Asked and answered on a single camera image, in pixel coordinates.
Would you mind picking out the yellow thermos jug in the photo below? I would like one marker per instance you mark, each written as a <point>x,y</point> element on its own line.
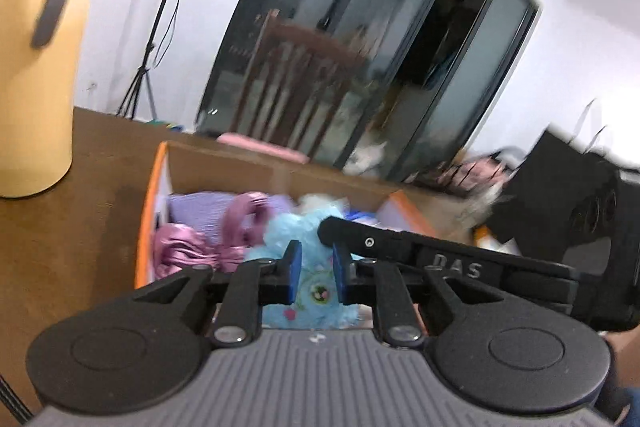
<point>35,82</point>

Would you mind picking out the black studio light on stand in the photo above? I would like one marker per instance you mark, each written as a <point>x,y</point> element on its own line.
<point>141,74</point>

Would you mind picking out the translucent white squishy toy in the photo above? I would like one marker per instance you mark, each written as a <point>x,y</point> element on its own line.
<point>320,202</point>

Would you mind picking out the slatted wooden chair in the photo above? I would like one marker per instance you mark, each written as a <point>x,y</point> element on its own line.
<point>300,72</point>

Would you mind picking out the pink cushion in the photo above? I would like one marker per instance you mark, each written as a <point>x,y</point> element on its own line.
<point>260,148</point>

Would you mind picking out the black paper bag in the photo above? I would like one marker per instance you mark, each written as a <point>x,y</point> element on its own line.
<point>540,187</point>

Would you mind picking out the dark framed sliding glass door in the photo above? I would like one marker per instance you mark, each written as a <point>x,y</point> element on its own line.
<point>400,32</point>

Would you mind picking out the purple knit pouch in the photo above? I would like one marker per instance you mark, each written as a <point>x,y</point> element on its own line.
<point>200,209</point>

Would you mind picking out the red cardboard box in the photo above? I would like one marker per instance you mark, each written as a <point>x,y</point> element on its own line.
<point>225,172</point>

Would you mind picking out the light blue plush toy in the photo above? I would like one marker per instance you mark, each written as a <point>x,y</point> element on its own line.
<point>310,237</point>

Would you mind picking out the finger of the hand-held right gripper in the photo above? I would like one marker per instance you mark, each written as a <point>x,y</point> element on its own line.
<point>370,241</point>

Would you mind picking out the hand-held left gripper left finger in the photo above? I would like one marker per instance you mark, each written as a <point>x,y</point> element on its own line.
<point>294,272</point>

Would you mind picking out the white cat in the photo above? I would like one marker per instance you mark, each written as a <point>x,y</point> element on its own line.
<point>365,157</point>

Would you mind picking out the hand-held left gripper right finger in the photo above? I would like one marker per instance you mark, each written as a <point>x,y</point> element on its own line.
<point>339,274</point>

